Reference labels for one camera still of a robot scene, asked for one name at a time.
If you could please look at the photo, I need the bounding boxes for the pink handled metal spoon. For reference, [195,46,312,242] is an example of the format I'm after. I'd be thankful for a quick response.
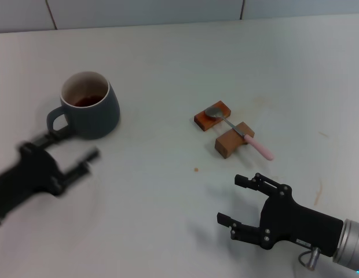
[204,107,275,161]

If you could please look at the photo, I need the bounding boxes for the reddish flat wooden block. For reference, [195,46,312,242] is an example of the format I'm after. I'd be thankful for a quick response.
[193,100,233,133]

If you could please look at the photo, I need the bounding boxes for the right gripper cable with plug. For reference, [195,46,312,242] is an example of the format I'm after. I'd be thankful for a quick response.
[298,247,322,271]

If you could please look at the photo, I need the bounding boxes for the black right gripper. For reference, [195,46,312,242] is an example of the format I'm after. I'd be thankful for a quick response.
[217,173,345,258]

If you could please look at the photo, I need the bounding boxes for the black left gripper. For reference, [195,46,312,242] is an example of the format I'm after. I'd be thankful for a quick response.
[0,126,101,227]

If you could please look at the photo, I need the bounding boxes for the light brown arched wooden block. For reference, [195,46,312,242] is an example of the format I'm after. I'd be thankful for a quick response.
[215,121,255,160]

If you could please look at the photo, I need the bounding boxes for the grey ceramic cup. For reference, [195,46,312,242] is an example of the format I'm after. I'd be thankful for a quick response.
[46,71,121,140]

